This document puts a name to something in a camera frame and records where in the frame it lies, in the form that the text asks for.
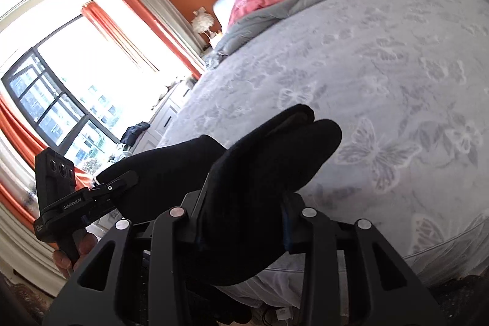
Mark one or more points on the white feather lamp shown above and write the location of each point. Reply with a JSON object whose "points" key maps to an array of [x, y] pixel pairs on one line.
{"points": [[202, 20]]}

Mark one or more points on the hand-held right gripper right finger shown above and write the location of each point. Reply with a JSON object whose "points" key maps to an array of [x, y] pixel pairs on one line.
{"points": [[293, 234]]}

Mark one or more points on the person's left hand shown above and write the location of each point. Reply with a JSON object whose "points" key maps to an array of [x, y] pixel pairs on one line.
{"points": [[63, 261]]}

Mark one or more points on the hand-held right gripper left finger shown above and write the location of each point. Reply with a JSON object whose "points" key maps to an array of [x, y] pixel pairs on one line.
{"points": [[191, 213]]}

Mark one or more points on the white cabinet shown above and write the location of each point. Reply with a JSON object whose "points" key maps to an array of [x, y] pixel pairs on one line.
{"points": [[168, 112]]}

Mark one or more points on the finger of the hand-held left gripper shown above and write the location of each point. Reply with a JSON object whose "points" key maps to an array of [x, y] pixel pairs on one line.
{"points": [[118, 182]]}

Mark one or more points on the orange curtain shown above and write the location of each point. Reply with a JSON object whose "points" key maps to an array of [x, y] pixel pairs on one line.
{"points": [[152, 24], [15, 203], [23, 135], [110, 32]]}

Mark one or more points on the black pants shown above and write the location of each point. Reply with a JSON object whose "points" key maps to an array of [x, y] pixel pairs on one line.
{"points": [[248, 165]]}

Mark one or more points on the dark blue garment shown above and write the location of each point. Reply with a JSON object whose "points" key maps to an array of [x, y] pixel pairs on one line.
{"points": [[135, 133]]}

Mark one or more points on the grey butterfly-print bed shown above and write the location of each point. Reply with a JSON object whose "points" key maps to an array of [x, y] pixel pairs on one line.
{"points": [[382, 81]]}

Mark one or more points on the black-framed window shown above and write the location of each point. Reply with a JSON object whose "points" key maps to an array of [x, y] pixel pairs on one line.
{"points": [[57, 100]]}

